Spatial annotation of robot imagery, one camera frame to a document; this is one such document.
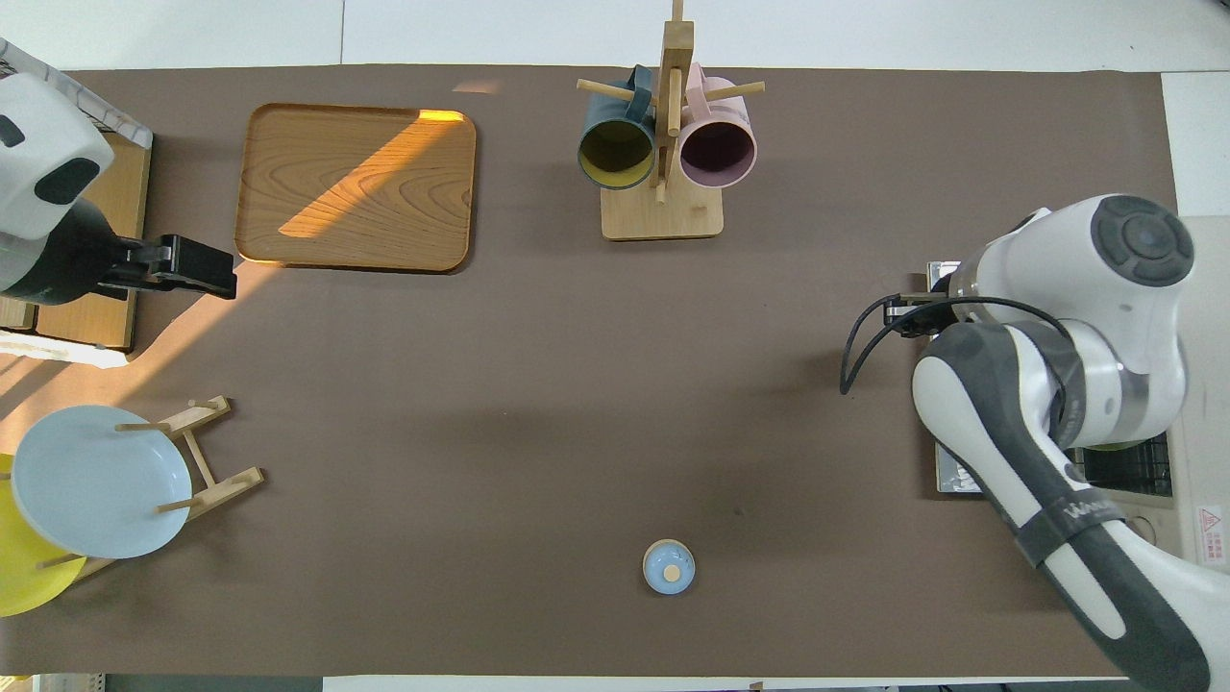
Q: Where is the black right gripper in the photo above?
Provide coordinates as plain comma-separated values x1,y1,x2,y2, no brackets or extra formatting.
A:
0,197,131,307

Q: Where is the large wooden board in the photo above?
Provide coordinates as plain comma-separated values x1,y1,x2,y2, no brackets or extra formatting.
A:
34,133,153,350

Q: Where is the white checked cloth liner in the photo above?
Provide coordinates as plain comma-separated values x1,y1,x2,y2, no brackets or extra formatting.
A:
0,38,155,371

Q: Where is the wooden tray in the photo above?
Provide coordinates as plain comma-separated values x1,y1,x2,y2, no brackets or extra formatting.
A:
234,103,479,274

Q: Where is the wooden plate rack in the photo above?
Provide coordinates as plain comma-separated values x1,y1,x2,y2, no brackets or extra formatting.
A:
38,395,265,582

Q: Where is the light blue plate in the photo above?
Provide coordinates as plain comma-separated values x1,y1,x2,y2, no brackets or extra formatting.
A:
11,405,193,560

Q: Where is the pink mug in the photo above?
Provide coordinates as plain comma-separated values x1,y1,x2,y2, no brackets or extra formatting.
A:
678,63,758,189

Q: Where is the wooden mug rack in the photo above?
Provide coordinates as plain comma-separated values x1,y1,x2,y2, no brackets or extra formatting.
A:
577,0,767,241

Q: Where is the yellow plate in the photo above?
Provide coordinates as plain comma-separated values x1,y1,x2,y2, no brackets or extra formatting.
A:
0,452,87,618

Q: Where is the dark blue mug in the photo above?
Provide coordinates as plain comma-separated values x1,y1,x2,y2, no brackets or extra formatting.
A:
578,65,657,190

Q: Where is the brown table mat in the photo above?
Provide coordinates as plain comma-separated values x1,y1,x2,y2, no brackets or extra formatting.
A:
0,65,1178,679

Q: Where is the small blue bell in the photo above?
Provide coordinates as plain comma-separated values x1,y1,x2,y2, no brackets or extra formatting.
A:
642,539,696,595

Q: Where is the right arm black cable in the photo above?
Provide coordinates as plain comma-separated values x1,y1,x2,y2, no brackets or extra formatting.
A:
840,295,1073,396

